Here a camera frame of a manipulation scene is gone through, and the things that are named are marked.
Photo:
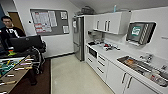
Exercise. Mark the stainless steel refrigerator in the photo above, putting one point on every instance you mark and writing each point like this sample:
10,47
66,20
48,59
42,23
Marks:
79,40

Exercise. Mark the black built-in microwave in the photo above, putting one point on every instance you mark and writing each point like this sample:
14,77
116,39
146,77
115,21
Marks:
92,52

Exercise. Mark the red cup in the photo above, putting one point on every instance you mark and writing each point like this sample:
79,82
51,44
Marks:
106,45

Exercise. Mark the white paper note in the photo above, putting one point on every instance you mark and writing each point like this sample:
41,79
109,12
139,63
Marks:
74,24

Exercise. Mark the grey bulletin board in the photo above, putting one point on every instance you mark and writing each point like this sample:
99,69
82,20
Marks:
58,28

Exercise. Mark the white double-door base cabinet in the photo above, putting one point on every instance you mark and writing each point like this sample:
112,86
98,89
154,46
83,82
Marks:
116,78

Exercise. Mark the orange-brown bowl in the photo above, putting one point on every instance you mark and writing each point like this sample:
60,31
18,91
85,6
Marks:
129,62

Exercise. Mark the light blue bottle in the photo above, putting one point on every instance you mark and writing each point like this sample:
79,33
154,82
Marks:
115,8

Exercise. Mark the steel kitchen sink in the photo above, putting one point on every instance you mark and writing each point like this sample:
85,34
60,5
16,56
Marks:
136,65

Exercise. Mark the steel paper towel dispenser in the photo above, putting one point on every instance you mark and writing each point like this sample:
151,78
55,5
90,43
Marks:
140,33

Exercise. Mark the black monitor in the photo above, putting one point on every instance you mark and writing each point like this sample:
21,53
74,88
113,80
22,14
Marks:
25,43

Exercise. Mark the chrome faucet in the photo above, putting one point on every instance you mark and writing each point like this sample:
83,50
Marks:
146,58

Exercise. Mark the person in black shirt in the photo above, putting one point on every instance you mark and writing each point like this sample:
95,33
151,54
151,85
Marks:
11,33

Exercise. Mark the green foosball table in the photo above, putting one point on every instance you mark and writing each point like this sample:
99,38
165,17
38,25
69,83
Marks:
13,70

